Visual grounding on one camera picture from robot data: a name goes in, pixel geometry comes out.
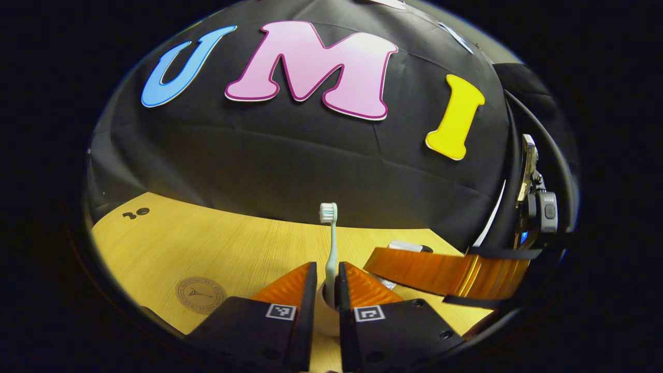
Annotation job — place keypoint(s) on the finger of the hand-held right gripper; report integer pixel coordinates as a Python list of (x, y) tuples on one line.
[(424, 269)]

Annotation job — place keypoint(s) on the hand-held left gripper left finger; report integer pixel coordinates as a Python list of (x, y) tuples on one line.
[(308, 321)]

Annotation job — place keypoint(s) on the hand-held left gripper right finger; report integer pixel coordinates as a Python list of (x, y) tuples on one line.
[(347, 331)]

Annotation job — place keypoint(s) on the white toothpaste tube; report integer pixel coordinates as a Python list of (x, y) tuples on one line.
[(406, 245)]

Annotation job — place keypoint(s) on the light blue toothbrush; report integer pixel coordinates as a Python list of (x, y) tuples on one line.
[(331, 248)]

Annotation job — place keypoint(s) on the round cork coaster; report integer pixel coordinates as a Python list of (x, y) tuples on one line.
[(201, 295)]

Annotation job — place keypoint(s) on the wooden desktop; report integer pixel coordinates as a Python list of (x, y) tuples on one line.
[(207, 243)]

